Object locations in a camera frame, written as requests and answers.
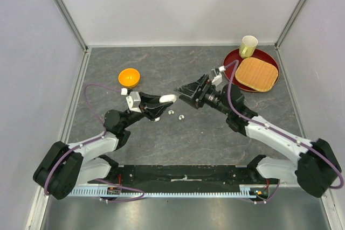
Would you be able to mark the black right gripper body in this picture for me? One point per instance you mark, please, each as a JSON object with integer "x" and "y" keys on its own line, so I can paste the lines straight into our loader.
{"x": 206, "y": 90}

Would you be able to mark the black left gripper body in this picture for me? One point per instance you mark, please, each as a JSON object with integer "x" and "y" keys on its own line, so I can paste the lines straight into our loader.
{"x": 145, "y": 112}

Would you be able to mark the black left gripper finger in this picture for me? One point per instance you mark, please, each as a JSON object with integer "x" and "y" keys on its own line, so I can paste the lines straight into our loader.
{"x": 149, "y": 100}
{"x": 163, "y": 107}

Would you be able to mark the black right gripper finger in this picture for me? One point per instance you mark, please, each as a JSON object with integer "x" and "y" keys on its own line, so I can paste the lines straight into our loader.
{"x": 194, "y": 86}
{"x": 190, "y": 100}

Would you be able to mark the white oval case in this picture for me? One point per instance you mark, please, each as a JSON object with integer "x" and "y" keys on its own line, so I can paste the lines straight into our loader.
{"x": 168, "y": 98}

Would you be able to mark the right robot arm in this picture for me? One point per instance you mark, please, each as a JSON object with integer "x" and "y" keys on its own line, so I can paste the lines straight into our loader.
{"x": 310, "y": 164}

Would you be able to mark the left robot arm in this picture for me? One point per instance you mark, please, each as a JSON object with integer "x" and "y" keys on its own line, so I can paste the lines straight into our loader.
{"x": 66, "y": 166}

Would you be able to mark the orange plastic bowl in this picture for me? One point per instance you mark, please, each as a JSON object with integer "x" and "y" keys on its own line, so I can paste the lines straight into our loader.
{"x": 129, "y": 77}

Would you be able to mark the woven bamboo mat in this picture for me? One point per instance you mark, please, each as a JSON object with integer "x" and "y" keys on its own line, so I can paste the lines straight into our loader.
{"x": 256, "y": 74}

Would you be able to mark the pale yellow mug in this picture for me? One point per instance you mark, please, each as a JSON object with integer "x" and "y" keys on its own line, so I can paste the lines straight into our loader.
{"x": 248, "y": 46}

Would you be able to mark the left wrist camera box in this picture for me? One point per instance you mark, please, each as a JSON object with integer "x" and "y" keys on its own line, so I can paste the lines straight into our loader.
{"x": 133, "y": 99}

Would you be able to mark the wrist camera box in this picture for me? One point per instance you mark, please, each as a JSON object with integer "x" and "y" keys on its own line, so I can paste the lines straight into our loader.
{"x": 133, "y": 99}
{"x": 216, "y": 75}

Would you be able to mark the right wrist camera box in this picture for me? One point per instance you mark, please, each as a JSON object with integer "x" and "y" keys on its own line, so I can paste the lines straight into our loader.
{"x": 216, "y": 75}

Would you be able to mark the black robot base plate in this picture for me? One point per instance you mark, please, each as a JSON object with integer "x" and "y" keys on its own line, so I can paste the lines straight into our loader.
{"x": 186, "y": 178}

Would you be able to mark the slotted cable duct rail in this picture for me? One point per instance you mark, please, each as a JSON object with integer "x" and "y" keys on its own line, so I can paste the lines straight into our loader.
{"x": 105, "y": 191}

